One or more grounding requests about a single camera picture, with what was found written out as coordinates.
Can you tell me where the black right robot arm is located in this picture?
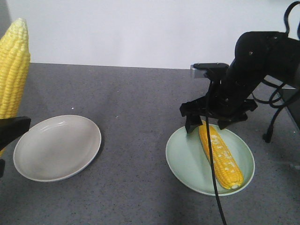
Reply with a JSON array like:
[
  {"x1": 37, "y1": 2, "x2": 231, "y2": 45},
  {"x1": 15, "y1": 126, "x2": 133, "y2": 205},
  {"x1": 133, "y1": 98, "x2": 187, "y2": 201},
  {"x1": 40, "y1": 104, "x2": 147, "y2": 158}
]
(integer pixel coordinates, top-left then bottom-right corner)
[{"x1": 180, "y1": 31, "x2": 300, "y2": 133}]

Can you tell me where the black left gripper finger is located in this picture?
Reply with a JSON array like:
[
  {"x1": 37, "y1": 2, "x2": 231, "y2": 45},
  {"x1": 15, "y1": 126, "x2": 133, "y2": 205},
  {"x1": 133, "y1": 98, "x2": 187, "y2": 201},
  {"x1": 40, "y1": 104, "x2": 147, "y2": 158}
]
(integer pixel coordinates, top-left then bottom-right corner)
[
  {"x1": 0, "y1": 117, "x2": 31, "y2": 150},
  {"x1": 0, "y1": 159, "x2": 5, "y2": 178}
]

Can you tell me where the black camera cable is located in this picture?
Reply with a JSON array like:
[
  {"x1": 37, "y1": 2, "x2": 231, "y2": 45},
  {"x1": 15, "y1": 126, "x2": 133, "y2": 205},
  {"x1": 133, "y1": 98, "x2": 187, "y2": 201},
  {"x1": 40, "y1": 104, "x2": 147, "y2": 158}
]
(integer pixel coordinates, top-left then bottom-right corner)
[{"x1": 203, "y1": 75, "x2": 228, "y2": 225}]

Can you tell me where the black induction cooktop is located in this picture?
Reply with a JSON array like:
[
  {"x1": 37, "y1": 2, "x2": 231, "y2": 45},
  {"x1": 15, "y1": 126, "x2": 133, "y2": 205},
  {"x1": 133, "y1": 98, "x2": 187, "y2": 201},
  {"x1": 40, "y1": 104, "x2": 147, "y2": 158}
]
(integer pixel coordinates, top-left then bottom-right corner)
[{"x1": 280, "y1": 88, "x2": 300, "y2": 129}]

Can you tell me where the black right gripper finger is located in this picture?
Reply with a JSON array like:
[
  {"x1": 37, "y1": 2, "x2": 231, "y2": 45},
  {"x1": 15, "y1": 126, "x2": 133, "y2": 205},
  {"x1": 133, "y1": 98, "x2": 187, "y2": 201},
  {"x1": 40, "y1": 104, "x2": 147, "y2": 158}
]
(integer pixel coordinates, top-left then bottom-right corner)
[
  {"x1": 217, "y1": 113, "x2": 248, "y2": 129},
  {"x1": 185, "y1": 114, "x2": 202, "y2": 134}
]

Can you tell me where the pale yellow corn cob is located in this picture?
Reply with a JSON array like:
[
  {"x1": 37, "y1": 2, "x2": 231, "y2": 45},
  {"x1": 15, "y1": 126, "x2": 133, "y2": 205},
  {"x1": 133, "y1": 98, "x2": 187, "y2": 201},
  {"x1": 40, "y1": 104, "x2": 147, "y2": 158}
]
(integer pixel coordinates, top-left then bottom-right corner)
[{"x1": 199, "y1": 121, "x2": 244, "y2": 189}]

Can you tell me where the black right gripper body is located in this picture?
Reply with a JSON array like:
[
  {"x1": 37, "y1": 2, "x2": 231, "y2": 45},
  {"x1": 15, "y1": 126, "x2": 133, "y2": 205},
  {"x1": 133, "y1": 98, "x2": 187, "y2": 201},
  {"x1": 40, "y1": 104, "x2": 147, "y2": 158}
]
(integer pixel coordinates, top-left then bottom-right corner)
[{"x1": 180, "y1": 79, "x2": 257, "y2": 117}]

